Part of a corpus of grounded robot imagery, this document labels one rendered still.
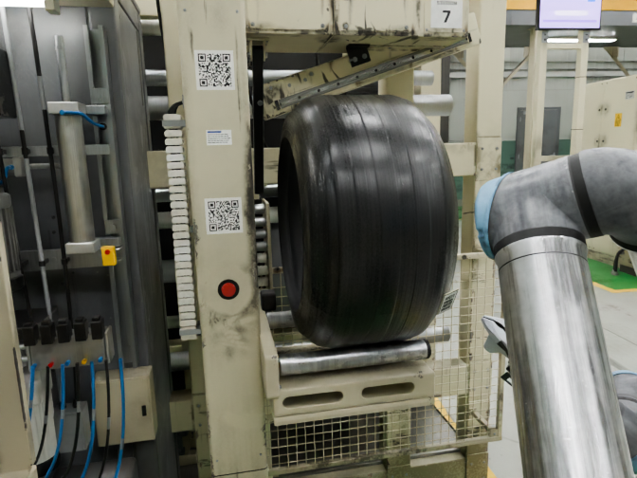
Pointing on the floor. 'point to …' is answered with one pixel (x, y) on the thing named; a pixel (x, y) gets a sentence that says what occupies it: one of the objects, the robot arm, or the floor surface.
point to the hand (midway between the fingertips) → (489, 320)
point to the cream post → (225, 242)
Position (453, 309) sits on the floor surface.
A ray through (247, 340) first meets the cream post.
